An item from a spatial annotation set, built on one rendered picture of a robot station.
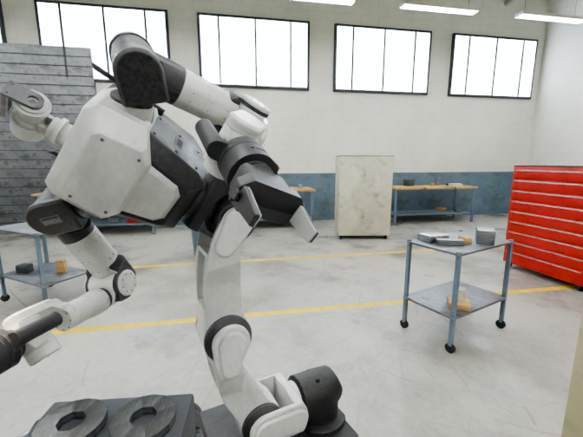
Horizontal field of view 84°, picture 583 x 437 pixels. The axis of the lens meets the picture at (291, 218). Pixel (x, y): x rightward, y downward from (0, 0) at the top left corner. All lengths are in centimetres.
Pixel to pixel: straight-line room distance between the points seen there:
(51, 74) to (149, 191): 801
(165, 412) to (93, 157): 52
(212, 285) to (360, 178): 551
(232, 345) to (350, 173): 547
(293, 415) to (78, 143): 100
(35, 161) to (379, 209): 722
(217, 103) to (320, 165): 748
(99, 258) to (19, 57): 815
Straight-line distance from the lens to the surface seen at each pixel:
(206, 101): 84
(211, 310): 99
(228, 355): 101
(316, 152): 824
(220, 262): 91
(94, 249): 106
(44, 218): 100
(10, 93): 87
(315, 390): 130
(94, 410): 64
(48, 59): 886
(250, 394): 118
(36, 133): 92
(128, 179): 81
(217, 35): 833
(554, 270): 524
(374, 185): 637
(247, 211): 42
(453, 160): 995
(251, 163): 53
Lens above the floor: 153
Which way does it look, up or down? 10 degrees down
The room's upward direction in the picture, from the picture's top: straight up
